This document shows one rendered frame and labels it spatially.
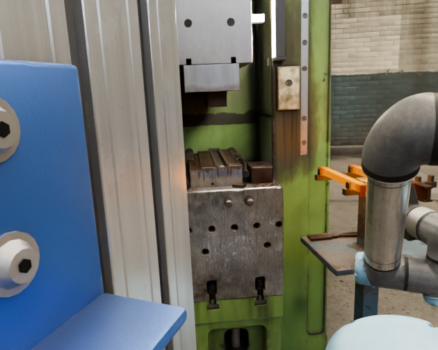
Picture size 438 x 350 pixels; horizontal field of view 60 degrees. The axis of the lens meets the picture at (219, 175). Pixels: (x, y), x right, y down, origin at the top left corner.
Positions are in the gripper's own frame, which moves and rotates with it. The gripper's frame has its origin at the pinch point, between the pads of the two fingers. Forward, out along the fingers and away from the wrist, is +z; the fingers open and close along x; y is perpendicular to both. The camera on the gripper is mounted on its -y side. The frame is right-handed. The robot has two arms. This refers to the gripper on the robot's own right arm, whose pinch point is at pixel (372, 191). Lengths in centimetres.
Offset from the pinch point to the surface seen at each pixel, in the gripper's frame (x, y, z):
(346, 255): 0.7, 26.4, 15.0
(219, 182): -38, 4, 42
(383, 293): 71, 97, 99
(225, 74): -34, -36, 42
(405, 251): 21.5, 26.4, 13.3
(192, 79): -46, -34, 43
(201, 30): -42, -51, 42
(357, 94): 300, -15, 562
